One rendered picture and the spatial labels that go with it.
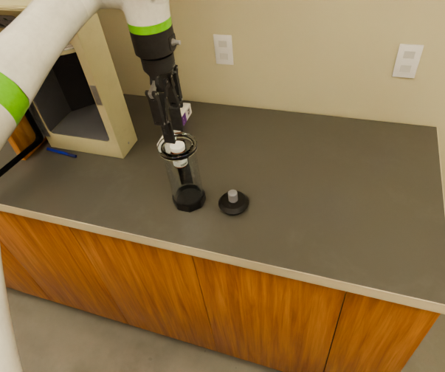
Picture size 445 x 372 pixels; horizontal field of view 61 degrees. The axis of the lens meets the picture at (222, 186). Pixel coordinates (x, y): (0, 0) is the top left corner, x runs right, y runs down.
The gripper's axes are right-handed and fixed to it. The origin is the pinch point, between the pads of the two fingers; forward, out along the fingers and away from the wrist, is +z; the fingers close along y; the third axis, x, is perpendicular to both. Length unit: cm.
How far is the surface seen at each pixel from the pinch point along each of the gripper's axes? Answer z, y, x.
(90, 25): -16.6, 19.1, 31.2
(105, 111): 8.2, 12.9, 31.0
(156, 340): 123, -14, 26
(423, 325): 45, -13, -72
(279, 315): 61, -14, -33
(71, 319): 123, -17, 75
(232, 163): 28.3, 19.3, -8.2
